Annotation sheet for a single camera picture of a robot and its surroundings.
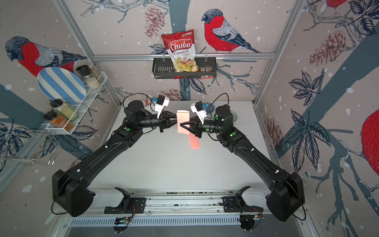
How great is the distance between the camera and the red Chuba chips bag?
80cm

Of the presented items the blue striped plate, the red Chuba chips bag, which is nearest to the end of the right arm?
the red Chuba chips bag

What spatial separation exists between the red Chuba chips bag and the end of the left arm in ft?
1.23

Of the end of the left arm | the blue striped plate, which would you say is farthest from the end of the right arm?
the blue striped plate

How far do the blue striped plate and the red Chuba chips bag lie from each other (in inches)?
21.1

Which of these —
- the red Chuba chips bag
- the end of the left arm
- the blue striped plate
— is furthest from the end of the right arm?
the blue striped plate

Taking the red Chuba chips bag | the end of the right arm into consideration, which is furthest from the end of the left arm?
the red Chuba chips bag

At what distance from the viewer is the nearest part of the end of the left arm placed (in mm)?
591
